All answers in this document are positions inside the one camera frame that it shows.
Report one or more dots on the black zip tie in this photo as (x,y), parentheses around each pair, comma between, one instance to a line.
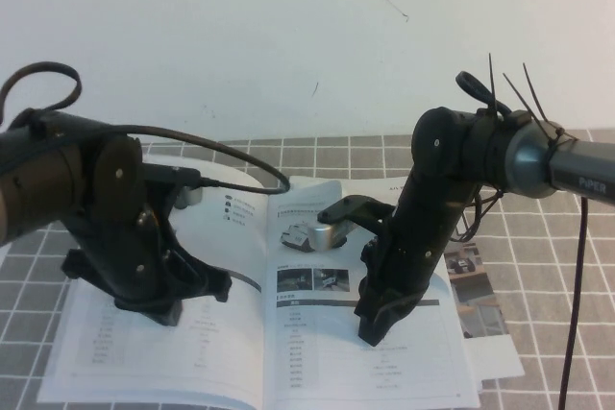
(535,90)
(521,94)
(493,83)

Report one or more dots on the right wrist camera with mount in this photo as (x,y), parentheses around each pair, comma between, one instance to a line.
(322,237)

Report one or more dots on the grey white-grid tablecloth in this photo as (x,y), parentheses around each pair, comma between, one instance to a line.
(552,285)

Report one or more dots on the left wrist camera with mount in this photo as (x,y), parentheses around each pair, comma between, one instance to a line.
(163,175)

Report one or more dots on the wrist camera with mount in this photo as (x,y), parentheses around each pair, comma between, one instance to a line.
(163,175)
(322,237)

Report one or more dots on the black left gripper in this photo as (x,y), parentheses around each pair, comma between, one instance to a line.
(130,261)

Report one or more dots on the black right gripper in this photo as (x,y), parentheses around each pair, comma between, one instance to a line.
(408,261)

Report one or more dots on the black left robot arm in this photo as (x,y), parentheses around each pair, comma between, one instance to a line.
(38,175)

